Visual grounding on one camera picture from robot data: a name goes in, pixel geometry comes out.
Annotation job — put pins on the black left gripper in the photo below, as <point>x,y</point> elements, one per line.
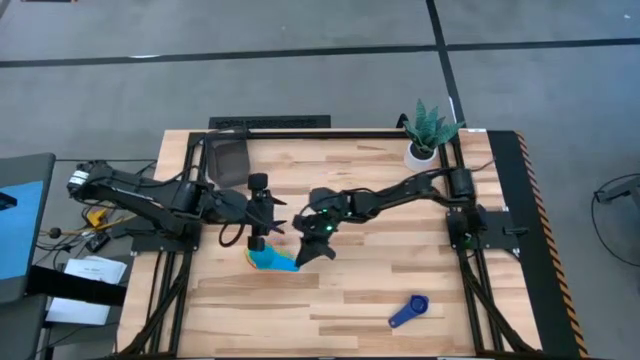
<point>257,210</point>

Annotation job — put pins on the dark blue measuring cup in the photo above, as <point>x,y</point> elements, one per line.
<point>417,304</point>

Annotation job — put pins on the white paper sheet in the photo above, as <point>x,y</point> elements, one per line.
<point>77,311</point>
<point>97,269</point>

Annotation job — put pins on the teal measuring cup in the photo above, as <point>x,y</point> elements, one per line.
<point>267,257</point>

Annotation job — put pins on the blue panel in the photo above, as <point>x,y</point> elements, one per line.
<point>17,230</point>

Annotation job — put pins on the white plant pot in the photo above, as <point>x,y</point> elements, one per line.
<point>412,162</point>

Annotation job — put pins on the black aluminium table frame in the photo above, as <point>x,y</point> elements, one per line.
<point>325,134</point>

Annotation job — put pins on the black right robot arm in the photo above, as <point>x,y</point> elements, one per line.
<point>400,192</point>

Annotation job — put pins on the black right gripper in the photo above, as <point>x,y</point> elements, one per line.
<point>315,227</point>

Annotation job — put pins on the black bar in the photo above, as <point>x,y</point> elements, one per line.
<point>75,287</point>

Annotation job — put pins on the green artificial plant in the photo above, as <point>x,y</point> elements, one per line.
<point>427,130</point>

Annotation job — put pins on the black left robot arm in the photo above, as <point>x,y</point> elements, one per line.
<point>150,192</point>

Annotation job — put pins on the black power adapter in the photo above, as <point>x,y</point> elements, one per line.
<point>97,242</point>

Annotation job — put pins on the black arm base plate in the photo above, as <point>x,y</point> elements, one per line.
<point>500,235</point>
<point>160,244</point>

